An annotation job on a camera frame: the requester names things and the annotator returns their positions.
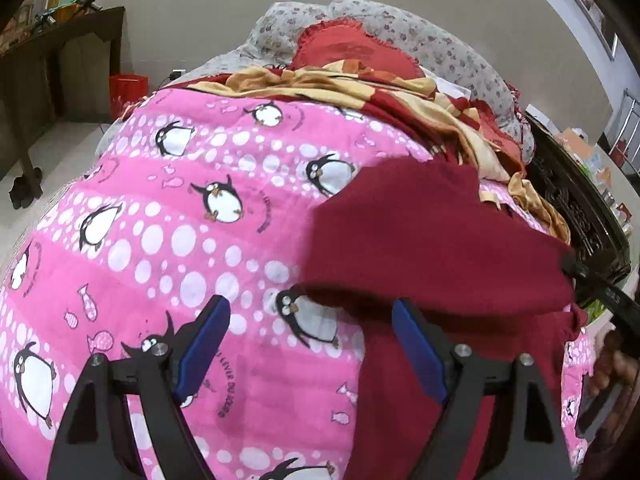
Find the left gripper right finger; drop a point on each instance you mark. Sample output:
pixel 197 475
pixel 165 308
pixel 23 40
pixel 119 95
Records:
pixel 502 409

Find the dark red sweater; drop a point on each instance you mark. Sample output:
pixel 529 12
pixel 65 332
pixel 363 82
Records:
pixel 418 230

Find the person's right hand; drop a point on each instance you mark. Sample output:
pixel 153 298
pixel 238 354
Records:
pixel 612 365

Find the metal railing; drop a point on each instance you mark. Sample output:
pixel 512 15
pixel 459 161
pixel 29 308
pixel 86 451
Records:
pixel 623 135

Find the red yellow blanket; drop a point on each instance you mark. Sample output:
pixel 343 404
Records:
pixel 453 129

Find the pink penguin quilt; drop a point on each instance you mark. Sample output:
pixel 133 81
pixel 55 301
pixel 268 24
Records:
pixel 197 196

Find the white pillow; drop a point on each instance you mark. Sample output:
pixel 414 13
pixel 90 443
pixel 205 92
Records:
pixel 447 87

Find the floral grey duvet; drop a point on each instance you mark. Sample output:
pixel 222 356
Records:
pixel 273 41

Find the red bin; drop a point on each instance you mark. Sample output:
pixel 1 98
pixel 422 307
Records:
pixel 125 89

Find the dark wooden side table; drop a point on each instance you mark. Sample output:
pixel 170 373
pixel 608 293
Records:
pixel 32 67

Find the red ruffled pillow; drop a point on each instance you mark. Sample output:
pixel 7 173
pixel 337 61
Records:
pixel 344 39

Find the framed wall picture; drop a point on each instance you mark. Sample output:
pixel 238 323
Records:
pixel 601 24

